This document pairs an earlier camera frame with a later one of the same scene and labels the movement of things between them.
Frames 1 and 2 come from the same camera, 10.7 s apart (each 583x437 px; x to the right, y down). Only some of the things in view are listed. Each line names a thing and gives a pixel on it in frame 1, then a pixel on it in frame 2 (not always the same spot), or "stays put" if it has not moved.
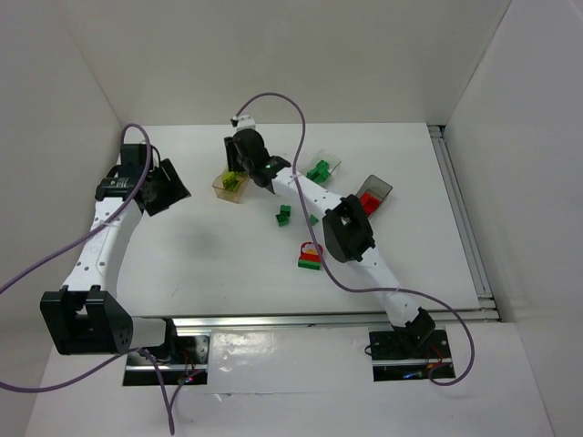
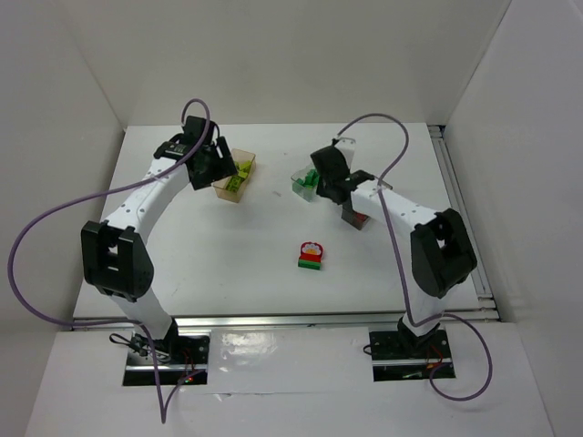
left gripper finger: [158, 199] to [206, 167]
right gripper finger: [233, 161] to [326, 186]
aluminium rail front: [319, 322] stays put
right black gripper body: [230, 152] to [325, 180]
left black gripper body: [170, 188] to [218, 165]
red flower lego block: [309, 257] stays put
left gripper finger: [171, 188] to [226, 166]
